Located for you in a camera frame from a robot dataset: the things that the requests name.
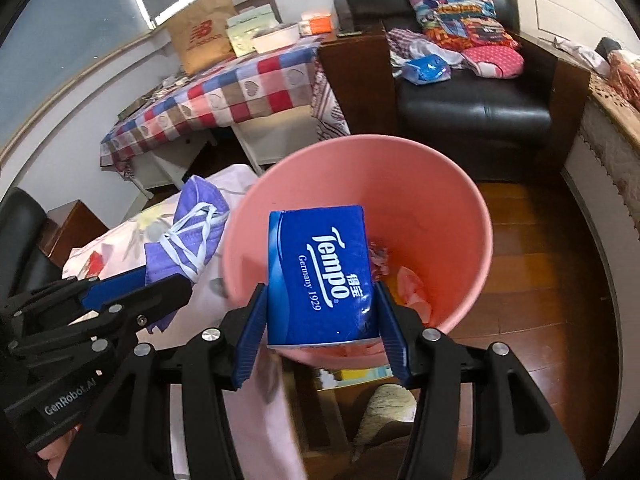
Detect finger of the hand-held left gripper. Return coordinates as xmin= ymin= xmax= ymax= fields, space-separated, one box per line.
xmin=7 ymin=274 xmax=195 ymax=378
xmin=0 ymin=266 xmax=151 ymax=334

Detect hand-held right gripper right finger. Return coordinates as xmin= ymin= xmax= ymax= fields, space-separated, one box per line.
xmin=374 ymin=281 xmax=586 ymax=480

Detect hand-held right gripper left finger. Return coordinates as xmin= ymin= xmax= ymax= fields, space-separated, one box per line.
xmin=55 ymin=282 xmax=268 ymax=480

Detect purple face mask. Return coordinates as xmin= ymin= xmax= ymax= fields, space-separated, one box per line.
xmin=144 ymin=176 xmax=232 ymax=334

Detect blue tissue pack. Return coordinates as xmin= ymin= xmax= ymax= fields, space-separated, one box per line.
xmin=266 ymin=204 xmax=384 ymax=350

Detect pink plastic bin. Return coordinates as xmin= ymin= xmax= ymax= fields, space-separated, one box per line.
xmin=220 ymin=134 xmax=495 ymax=369

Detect pink scraps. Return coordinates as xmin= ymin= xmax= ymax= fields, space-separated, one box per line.
xmin=369 ymin=240 xmax=432 ymax=322

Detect brown wooden cabinet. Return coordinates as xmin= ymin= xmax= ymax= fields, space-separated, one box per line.
xmin=40 ymin=200 xmax=109 ymax=269

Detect white floral cloth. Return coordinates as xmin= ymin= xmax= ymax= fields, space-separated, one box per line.
xmin=62 ymin=164 xmax=307 ymax=480

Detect black leather chair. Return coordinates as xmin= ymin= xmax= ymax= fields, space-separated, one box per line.
xmin=0 ymin=187 xmax=62 ymax=306

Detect white table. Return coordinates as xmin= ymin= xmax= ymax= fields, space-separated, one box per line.
xmin=120 ymin=105 xmax=321 ymax=199

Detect checkered tablecloth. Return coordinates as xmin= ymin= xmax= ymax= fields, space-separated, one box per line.
xmin=100 ymin=35 xmax=324 ymax=169

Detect red patterned hanging cloth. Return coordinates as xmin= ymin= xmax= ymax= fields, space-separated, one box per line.
xmin=310 ymin=52 xmax=351 ymax=141

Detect black leather armchair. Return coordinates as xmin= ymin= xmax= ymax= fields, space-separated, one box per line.
xmin=332 ymin=0 xmax=591 ymax=182

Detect dark wooden side table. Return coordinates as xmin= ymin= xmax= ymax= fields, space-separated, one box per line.
xmin=317 ymin=30 xmax=401 ymax=137

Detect brown paper bag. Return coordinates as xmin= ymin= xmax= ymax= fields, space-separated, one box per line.
xmin=165 ymin=0 xmax=239 ymax=77

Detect blue plastic pack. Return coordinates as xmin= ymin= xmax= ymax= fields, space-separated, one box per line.
xmin=402 ymin=55 xmax=451 ymax=85

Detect bed with patterned cover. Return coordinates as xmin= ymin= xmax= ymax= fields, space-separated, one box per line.
xmin=555 ymin=35 xmax=640 ymax=312

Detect light green box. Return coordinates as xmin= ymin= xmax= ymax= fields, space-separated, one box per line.
xmin=225 ymin=5 xmax=279 ymax=56

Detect plaid cloth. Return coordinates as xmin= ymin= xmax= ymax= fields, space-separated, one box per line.
xmin=389 ymin=27 xmax=476 ymax=69

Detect white container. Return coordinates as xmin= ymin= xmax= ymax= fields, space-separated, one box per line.
xmin=250 ymin=25 xmax=299 ymax=54

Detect pink dotted cushion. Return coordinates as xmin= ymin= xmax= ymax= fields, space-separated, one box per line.
xmin=460 ymin=46 xmax=525 ymax=80

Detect orange box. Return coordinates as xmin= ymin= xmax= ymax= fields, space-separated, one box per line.
xmin=300 ymin=14 xmax=334 ymax=36

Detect colourful patchwork cushion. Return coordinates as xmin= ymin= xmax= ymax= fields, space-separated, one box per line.
xmin=406 ymin=0 xmax=521 ymax=54

